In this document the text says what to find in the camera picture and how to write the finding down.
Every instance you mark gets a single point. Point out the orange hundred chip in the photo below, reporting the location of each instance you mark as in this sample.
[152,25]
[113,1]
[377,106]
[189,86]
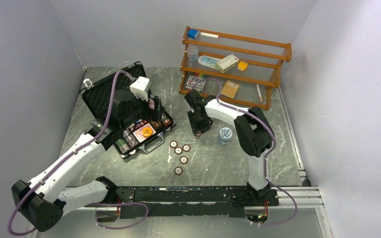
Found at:
[178,150]
[173,144]
[186,147]
[178,171]
[184,160]

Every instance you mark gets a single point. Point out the green red chip row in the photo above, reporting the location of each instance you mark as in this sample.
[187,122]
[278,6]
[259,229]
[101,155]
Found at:
[122,146]

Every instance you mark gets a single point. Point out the yellow small block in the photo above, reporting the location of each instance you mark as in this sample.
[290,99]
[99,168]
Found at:
[242,65]

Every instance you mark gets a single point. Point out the orange spiral notebook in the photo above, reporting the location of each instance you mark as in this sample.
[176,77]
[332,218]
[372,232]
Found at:
[229,89]

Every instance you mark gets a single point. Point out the orange wooden shelf rack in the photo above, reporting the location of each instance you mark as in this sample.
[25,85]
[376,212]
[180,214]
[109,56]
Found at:
[265,59]

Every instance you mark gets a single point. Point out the coloured marker pack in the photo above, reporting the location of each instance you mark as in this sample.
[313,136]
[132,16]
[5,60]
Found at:
[194,81]

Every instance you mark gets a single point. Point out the black poker chip case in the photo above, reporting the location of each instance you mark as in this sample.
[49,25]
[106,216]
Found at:
[99,99]

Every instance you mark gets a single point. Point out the clear plastic cup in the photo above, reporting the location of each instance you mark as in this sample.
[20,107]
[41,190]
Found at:
[192,53]

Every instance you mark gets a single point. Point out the purple red chip row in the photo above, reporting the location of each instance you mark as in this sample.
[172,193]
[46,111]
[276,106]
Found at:
[166,121]

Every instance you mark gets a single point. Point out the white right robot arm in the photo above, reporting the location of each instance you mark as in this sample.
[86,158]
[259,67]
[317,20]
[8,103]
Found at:
[254,132]

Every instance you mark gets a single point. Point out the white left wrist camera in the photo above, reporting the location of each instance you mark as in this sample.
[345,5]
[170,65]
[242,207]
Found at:
[140,88]

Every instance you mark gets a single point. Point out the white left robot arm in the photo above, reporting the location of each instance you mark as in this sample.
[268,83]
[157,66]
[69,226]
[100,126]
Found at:
[43,200]

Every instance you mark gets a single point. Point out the blue white ceramic jar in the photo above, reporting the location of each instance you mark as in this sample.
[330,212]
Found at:
[224,136]

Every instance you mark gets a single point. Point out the white cardboard box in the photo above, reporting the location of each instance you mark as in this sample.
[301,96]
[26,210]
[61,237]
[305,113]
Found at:
[226,63]

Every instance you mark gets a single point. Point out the orange big blind button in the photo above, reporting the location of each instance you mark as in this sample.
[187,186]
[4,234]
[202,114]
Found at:
[147,131]

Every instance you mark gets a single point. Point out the orange brown chip row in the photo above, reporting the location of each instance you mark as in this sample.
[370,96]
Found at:
[156,125]

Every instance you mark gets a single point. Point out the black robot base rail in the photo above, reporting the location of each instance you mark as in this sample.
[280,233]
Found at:
[190,201]

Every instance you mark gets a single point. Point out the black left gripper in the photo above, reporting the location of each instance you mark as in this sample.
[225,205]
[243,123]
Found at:
[155,114]

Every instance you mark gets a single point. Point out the white pen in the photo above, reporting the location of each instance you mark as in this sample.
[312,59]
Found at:
[259,93]

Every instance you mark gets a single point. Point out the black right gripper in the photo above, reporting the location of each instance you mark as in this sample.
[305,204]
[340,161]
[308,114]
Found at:
[195,127]

